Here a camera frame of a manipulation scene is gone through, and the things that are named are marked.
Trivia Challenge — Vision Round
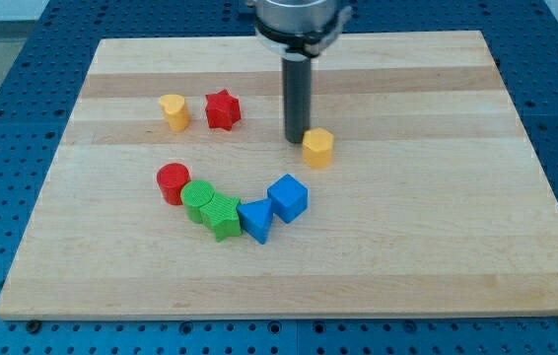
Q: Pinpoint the red star block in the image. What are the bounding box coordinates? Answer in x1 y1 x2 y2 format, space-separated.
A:
205 89 242 131

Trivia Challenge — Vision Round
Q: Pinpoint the green cylinder block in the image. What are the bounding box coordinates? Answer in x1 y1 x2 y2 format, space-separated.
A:
180 179 215 224

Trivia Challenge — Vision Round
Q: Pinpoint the yellow hexagon block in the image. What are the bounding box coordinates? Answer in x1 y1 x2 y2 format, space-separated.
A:
302 127 334 169

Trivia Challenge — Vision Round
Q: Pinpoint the yellow heart block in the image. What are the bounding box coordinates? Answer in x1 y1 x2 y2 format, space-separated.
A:
158 94 191 132

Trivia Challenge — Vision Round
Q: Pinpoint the blue cube block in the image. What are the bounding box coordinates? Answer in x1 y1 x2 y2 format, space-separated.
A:
267 174 309 223

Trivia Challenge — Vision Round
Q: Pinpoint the red cylinder block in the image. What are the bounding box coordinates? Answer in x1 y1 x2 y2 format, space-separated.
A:
156 163 190 205

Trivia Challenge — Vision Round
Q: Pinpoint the light wooden board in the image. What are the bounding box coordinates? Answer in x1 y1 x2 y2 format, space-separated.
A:
0 31 558 320

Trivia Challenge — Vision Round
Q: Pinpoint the green star block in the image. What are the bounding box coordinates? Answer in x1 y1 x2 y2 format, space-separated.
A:
199 192 243 243

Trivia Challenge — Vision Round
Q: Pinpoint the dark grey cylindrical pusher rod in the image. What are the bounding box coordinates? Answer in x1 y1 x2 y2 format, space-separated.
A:
282 59 312 144

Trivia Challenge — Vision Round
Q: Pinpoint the blue triangle block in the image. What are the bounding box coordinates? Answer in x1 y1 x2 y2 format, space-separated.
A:
237 198 273 245

